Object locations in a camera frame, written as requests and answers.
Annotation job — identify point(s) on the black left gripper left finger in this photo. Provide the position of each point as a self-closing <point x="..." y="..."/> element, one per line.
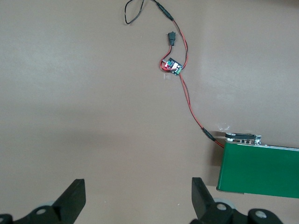
<point x="70" y="198"/>

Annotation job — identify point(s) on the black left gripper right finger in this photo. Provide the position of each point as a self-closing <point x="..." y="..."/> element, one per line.
<point x="203" y="200"/>

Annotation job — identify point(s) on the green conveyor belt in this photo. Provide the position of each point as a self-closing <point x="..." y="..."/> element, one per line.
<point x="257" y="170"/>

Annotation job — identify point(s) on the small black circuit board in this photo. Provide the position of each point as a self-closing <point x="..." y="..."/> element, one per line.
<point x="172" y="66"/>

